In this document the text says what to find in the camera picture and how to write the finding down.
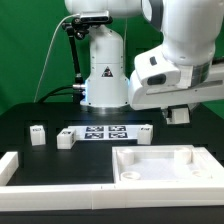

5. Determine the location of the white camera cable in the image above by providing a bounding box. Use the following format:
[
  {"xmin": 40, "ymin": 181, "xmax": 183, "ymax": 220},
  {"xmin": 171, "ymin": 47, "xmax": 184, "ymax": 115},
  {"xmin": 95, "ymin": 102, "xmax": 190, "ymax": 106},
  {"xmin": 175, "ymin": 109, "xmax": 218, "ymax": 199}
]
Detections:
[{"xmin": 33, "ymin": 13, "xmax": 81, "ymax": 103}]

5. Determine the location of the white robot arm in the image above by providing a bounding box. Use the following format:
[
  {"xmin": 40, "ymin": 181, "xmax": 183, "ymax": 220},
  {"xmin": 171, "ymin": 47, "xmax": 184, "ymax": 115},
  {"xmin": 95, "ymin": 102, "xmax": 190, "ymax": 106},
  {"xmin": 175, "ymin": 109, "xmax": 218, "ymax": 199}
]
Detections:
[{"xmin": 64, "ymin": 0, "xmax": 224, "ymax": 110}]

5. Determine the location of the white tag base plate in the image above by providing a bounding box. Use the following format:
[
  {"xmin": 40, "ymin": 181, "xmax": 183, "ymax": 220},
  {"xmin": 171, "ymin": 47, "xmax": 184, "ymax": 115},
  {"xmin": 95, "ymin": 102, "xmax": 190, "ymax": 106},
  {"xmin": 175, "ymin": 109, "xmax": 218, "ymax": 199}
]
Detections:
[{"xmin": 70, "ymin": 125, "xmax": 140, "ymax": 141}]

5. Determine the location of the white U-shaped obstacle fence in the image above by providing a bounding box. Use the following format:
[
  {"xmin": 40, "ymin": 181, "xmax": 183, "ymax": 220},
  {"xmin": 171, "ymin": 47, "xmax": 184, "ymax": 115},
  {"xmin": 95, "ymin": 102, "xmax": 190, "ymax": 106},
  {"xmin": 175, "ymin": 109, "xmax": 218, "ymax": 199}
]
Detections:
[{"xmin": 0, "ymin": 152, "xmax": 224, "ymax": 211}]

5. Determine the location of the white square tabletop part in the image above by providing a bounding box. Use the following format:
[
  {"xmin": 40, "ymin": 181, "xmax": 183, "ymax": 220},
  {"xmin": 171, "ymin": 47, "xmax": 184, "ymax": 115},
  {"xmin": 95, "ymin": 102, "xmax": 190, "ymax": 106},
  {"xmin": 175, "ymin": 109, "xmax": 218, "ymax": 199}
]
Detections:
[{"xmin": 112, "ymin": 145, "xmax": 224, "ymax": 183}]

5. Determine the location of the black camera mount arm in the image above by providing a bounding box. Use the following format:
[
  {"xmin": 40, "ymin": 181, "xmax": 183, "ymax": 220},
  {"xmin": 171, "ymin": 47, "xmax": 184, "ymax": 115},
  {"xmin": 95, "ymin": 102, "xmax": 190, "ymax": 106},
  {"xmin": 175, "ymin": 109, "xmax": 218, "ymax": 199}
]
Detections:
[{"xmin": 62, "ymin": 16, "xmax": 113, "ymax": 103}]

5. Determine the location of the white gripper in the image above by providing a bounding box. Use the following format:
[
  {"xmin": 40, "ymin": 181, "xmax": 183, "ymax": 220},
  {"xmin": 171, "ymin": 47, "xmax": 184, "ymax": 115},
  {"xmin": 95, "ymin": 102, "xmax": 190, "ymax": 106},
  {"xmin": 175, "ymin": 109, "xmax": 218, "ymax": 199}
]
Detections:
[{"xmin": 127, "ymin": 64, "xmax": 224, "ymax": 111}]

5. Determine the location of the grey depth camera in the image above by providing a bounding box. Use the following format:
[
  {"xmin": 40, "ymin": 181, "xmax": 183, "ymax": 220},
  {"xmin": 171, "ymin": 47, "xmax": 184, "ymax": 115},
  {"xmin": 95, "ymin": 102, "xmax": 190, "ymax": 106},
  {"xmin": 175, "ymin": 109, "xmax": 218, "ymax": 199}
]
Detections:
[{"xmin": 80, "ymin": 11, "xmax": 110, "ymax": 23}]

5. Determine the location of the black cable bundle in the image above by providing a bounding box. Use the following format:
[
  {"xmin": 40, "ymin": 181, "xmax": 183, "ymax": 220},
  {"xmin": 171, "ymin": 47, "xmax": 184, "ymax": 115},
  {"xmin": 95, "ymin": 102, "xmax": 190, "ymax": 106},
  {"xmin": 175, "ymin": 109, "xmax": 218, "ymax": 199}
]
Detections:
[{"xmin": 36, "ymin": 85, "xmax": 81, "ymax": 104}]

